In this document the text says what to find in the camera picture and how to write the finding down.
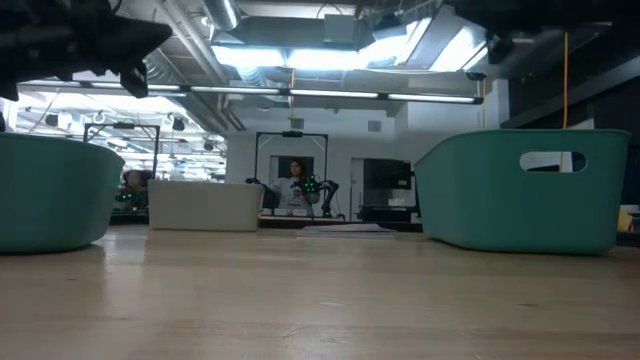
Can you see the LED light bar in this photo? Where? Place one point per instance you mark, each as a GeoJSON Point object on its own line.
{"type": "Point", "coordinates": [235, 86]}

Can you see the black background rig frame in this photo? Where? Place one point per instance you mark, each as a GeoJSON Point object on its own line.
{"type": "Point", "coordinates": [291, 133]}
{"type": "Point", "coordinates": [121, 125]}

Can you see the background computer monitor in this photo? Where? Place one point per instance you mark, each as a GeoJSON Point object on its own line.
{"type": "Point", "coordinates": [387, 174]}

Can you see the black background robot arm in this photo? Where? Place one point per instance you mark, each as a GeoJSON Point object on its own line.
{"type": "Point", "coordinates": [327, 192]}

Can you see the teal plastic bin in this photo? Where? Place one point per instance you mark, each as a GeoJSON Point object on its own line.
{"type": "Point", "coordinates": [50, 195]}
{"type": "Point", "coordinates": [475, 200]}

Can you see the person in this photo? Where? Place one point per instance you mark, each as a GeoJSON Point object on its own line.
{"type": "Point", "coordinates": [132, 187]}
{"type": "Point", "coordinates": [292, 192]}

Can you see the grey plastic bin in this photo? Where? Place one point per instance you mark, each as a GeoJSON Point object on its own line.
{"type": "Point", "coordinates": [205, 205]}

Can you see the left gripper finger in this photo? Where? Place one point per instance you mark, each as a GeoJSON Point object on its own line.
{"type": "Point", "coordinates": [137, 37]}

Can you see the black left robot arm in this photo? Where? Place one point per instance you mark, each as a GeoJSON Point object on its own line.
{"type": "Point", "coordinates": [20, 40]}

